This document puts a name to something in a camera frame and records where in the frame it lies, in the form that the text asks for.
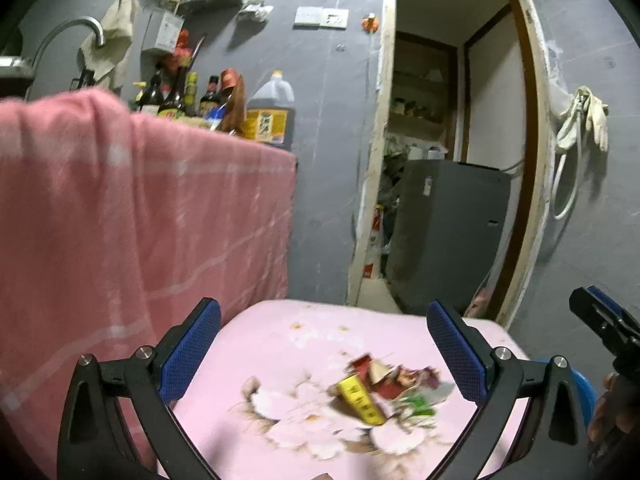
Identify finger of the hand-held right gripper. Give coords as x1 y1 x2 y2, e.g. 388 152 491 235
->
570 287 640 361
589 285 640 338

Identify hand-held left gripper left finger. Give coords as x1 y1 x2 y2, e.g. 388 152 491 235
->
56 297 222 480

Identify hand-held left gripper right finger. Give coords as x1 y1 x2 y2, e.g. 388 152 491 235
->
426 300 591 480

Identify green wrapper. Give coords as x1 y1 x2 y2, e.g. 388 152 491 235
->
400 394 436 417

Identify red wrapper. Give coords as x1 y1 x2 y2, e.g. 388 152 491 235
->
350 354 441 401

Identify yellow packet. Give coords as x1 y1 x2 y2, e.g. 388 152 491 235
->
336 374 387 427

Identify person's right hand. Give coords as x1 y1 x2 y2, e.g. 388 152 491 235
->
587 372 640 446

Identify pink floral table cover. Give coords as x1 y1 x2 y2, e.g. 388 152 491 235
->
157 300 531 480

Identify grey washing machine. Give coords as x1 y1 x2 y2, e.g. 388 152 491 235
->
382 160 512 316

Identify pink checked towel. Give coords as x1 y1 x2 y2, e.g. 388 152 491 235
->
0 87 298 480

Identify red white sack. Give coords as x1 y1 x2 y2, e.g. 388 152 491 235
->
365 205 386 278

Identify pale rubber gloves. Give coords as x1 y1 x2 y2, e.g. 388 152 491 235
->
556 86 610 152

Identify large oil jug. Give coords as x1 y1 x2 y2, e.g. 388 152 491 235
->
245 71 296 150

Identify dark sauce bottle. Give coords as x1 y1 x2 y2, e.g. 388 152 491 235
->
137 67 163 116
160 67 186 118

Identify dark bottle blue label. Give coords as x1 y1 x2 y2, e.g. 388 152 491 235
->
199 76 222 118

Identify yellow green bottle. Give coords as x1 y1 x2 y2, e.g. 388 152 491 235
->
184 72 198 117

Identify back room shelf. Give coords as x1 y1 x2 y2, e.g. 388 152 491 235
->
387 32 458 141

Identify red hanging bundle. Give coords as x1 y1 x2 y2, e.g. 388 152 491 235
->
167 30 193 73

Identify beige hanging cloth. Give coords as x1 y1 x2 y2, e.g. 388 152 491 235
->
79 0 142 90

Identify steel sink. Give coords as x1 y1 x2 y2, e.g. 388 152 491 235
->
0 54 37 92

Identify white crumpled plastic bag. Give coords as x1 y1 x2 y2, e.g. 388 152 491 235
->
237 0 275 22

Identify steel faucet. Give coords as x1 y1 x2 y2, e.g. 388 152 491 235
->
25 16 106 103

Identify white hose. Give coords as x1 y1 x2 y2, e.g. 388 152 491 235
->
551 105 583 221

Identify wooden door frame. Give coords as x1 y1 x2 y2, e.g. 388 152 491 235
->
347 0 556 331

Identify grey wall box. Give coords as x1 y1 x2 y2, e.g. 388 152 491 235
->
141 9 185 55

